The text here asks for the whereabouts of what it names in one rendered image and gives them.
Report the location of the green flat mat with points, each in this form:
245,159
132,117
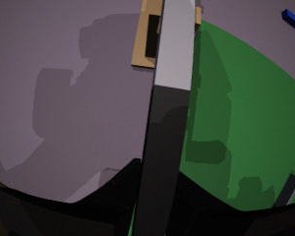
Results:
239,142

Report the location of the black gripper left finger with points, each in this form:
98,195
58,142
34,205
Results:
106,212

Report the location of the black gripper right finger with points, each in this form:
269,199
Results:
196,212

